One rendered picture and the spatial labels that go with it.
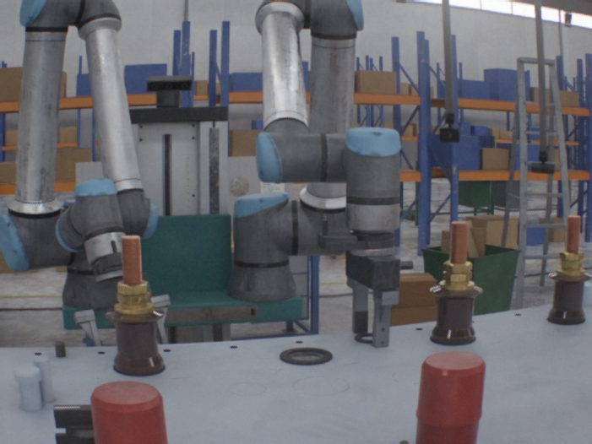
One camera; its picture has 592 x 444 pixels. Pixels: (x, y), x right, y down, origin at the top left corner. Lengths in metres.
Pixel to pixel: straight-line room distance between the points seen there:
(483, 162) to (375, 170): 9.25
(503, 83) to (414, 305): 5.88
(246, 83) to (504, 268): 4.68
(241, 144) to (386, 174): 7.90
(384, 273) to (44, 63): 0.97
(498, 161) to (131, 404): 10.06
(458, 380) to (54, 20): 1.31
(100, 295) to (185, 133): 0.82
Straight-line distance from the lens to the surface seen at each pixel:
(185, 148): 2.12
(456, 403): 0.73
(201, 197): 2.09
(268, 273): 1.96
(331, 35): 1.77
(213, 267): 2.08
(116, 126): 1.66
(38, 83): 1.75
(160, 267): 2.06
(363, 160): 1.19
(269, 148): 1.29
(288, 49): 1.56
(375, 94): 9.38
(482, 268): 5.33
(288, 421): 0.93
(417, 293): 5.15
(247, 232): 1.95
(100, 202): 1.44
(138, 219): 1.61
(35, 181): 1.79
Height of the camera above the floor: 1.73
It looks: 7 degrees down
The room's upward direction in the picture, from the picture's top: straight up
